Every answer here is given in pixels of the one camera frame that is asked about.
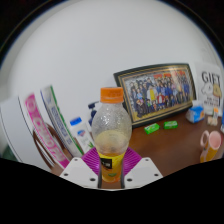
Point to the puzzle cube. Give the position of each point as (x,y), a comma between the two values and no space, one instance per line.
(216,111)

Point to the pink shuttlecock tube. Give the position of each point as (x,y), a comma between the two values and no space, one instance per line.
(45,130)

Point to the white paper gift bag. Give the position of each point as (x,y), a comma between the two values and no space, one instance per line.
(210,83)

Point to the small snack packet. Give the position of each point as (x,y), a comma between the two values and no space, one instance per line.
(212,120)

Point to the white bottle with blue cap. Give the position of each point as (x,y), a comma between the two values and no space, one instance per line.
(81,135)

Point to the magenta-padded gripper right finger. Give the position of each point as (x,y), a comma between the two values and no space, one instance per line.
(143,170)

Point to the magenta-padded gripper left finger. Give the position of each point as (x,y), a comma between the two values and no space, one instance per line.
(80,170)

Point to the framed group photo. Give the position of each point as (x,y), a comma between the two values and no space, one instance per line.
(156,91)

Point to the blue tissue pack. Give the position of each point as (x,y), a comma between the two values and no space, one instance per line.
(195,114)

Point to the white and green shuttlecock tube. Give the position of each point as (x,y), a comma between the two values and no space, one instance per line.
(61,121)

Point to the orange juice bottle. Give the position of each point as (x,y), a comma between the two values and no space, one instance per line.
(111,133)

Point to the pink and yellow mug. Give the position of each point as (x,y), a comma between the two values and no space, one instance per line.
(211,146)

